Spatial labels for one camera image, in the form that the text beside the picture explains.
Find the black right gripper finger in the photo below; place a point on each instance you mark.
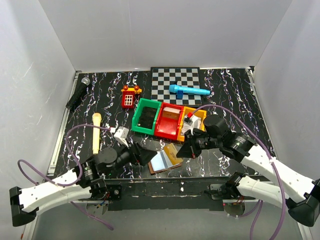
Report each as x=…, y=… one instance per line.
x=188, y=139
x=186, y=151

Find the black microphone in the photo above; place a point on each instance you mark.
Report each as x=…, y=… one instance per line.
x=79, y=92

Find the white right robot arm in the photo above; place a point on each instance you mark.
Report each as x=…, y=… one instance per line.
x=298, y=194

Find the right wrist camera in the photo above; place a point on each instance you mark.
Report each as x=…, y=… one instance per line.
x=192, y=121

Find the black and white checkerboard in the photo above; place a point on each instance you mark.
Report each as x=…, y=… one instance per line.
x=163, y=77

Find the red plastic bin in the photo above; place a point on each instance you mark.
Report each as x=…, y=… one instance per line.
x=165, y=127

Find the brown leather card holder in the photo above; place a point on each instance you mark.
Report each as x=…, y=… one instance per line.
x=161, y=163

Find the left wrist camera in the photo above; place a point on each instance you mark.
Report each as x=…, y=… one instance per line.
x=121, y=135

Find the white cards in yellow bin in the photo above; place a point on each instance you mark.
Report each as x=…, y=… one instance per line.
x=185, y=128

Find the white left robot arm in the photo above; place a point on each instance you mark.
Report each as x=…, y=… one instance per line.
x=84, y=182

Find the red toy phone booth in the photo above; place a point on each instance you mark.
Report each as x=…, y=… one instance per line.
x=128, y=96

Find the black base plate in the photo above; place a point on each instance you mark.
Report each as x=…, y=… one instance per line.
x=168, y=193

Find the blue toy microphone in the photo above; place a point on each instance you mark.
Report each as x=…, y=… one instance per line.
x=179, y=91

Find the brown box in red bin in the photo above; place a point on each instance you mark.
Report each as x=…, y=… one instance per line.
x=171, y=113

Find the green plastic bin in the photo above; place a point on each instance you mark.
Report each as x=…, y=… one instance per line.
x=142, y=103

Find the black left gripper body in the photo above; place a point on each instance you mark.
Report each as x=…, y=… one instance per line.
x=136, y=153

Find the black item in green bin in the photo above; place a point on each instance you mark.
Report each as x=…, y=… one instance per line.
x=147, y=117

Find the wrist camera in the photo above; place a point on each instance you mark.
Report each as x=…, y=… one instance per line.
x=192, y=121
x=121, y=135

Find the yellow plastic bin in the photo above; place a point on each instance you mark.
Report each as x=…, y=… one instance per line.
x=200, y=113

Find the beige toy microphone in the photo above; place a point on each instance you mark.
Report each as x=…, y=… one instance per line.
x=96, y=119

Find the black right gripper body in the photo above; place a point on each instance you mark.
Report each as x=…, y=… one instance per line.
x=191, y=142

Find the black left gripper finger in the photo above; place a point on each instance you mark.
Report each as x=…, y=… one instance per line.
x=139, y=150
x=146, y=156

